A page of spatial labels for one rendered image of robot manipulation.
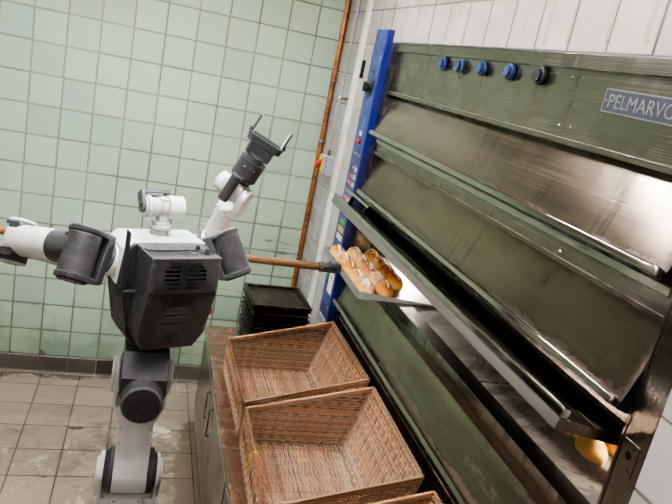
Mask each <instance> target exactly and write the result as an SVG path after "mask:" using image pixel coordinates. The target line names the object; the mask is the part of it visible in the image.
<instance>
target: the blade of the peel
mask: <svg viewBox="0 0 672 504"><path fill-rule="evenodd" d="M331 248H332V247H328V246H325V249H324V253H325V254H326V256H327V257H328V258H329V260H330V261H331V262H332V263H336V264H339V263H338V262H337V260H336V259H335V258H334V256H333V255H332V254H331V252H330V249H331ZM384 259H385V261H386V263H387V264H389V265H391V266H392V268H393V269H394V272H395V273H397V274H399V275H400V277H401V278H402V280H403V288H402V289H401V290H399V291H397V290H393V295H392V297H387V296H382V295H378V294H377V293H376V292H375V288H374V294H371V293H365V292H360V291H359V290H358V288H357V287H356V286H355V284H354V283H353V282H352V280H351V279H350V278H349V276H348V275H347V274H346V272H345V271H344V270H343V268H342V267H341V272H340V275H341V276H342V278H343V279H344V280H345V282H346V283H347V285H348V286H349V287H350V289H351V290H352V292H353V293H354V294H355V296H356V297H357V298H358V299H364V300H374V301H384V302H394V303H403V304H413V305H423V306H433V305H432V304H431V303H430V302H429V301H428V300H427V299H426V298H425V297H424V296H423V295H422V294H421V293H420V292H419V291H418V290H417V289H416V288H415V286H414V285H413V284H412V283H411V282H410V281H409V280H408V279H407V278H406V277H405V276H404V275H403V274H402V273H401V272H400V271H399V270H398V269H397V268H396V267H395V266H394V265H393V264H392V263H391V262H390V261H389V260H388V259H387V258H384ZM433 307H434V306H433Z"/></svg>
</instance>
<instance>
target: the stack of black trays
mask: <svg viewBox="0 0 672 504"><path fill-rule="evenodd" d="M244 286H245V287H243V289H244V295H245V296H243V299H244V300H241V302H242V305H240V306H241V309H240V310H241V313H239V316H240V318H238V320H239V322H238V324H239V326H237V329H238V331H237V333H238V336H243V335H249V334H255V333H260V332H261V333H262V332H266V331H267V332H268V331H274V330H281V329H285V328H286V329H287V328H291V327H292V328H294V327H297V326H298V327H300V326H303V325H304V326H306V325H307V324H310V322H309V320H308V319H310V317H309V316H308V314H312V313H311V312H312V308H311V306H310V305H309V303H308V301H307V300H306V298H305V296H304V295H303V293H302V291H301V290H300V288H295V287H285V286H275V285H265V284H255V283H244Z"/></svg>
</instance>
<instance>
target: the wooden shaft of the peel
mask: <svg viewBox="0 0 672 504"><path fill-rule="evenodd" d="M5 229H6V226H0V234H2V235H4V233H5ZM246 256H247V258H248V261H249V262H250V263H258V264H267V265H276V266H285V267H294V268H303V269H311V270H319V263H317V262H309V261H300V260H291V259H283V258H274V257H266V256H257V255H249V254H246Z"/></svg>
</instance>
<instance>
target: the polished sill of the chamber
mask: <svg viewBox="0 0 672 504"><path fill-rule="evenodd" d="M386 304H387V305H388V306H389V307H390V309H391V310H392V311H393V312H394V313H395V315H396V316H397V317H398V318H399V320H400V321H401V322H402V323H403V324H404V326H405V327H406V328H407V329H408V331H409V332H410V333H411V334H412V335H413V337H414V338H415V339H416V340H417V342H418V343H419V344H420V345H421V346H422V348H423V349H424V350H425V351H426V353H427V354H428V355H429V356H430V358H431V359H432V360H433V361H434V362H435V364H436V365H437V366H438V367H439V369H440V370H441V371H442V372H443V373H444V375H445V376H446V377H447V378H448V380H449V381H450V382H451V383H452V384H453V386H454V387H455V388H456V389H457V391H458V392H459V393H460V394H461V395H462V397H463V398H464V399H465V400H466V402H467V403H468V404H469V405H470V407H471V408H472V409H473V410H474V411H475V413H476V414H477V415H478V416H479V418H480V419H481V420H482V421H483V422H484V424H485V425H486V426H487V427H488V429H489V430H490V431H491V432H492V433H493V435H494V436H495V437H496V438H497V440H498V441H499V442H500V443H501V444H502V446H503V447H504V448H505V449H506V451H507V452H508V453H509V454H510V455H511V457H512V458H513V459H514V460H515V462H516V463H517V464H518V465H519V467H520V468H521V469H522V470H523V471H524V473H525V474H526V475H527V476H528V478H529V479H530V480H531V481H532V482H533V484H534V485H535V486H536V487H537V489H538V490H539V491H540V492H541V493H542V495H543V496H544V497H545V498H546V500H547V501H548V502H549V503H550V504H590V503H589V502H588V501H587V500H586V498H585V497H584V496H583V495H582V494H581V493H580V492H579V491H578V490H577V489H576V487H575V486H574V485H573V484H572V483H571V482H570V481H569V480H568V479H567V477H566V476H565V475H564V474H563V473H562V472H561V471H560V470H559V469H558V467H557V466H556V465H555V464H554V463H553V462H552V461H551V460H550V459H549V457H548V456H547V455H546V454H545V453H544V452H543V451H542V450H541V449H540V447H539V446H538V445H537V444H536V443H535V442H534V441H533V440H532V439H531V437H530V436H529V435H528V434H527V433H526V432H525V431H524V430H523V429H522V428H521V426H520V425H519V424H518V423H517V422H516V421H515V420H514V419H513V418H512V416H511V415H510V414H509V413H508V412H507V411H506V410H505V409H504V408H503V406H502V405H501V404H500V403H499V402H498V401H497V400H496V399H495V398H494V396H493V395H492V394H491V393H490V392H489V391H488V390H487V389H486V388H485V386H484V385H483V384H482V383H481V382H480V381H479V380H478V379H477V378H476V376H475V375H474V374H473V373H472V372H471V371H470V370H469V369H468V368H467V367H466V365H465V364H464V363H463V362H462V361H461V360H460V359H459V358H458V357H457V355H456V354H455V353H454V352H453V351H452V350H451V349H450V348H449V347H448V345H447V344H446V343H445V342H444V341H443V340H442V339H441V338H440V337H439V335H438V334H437V333H436V332H435V331H434V330H433V329H432V328H431V327H430V325H429V324H428V323H427V322H426V321H425V320H424V319H423V318H422V317H421V315H420V314H419V313H418V312H417V311H416V310H415V309H414V308H413V307H412V306H411V304H403V303H394V302H386Z"/></svg>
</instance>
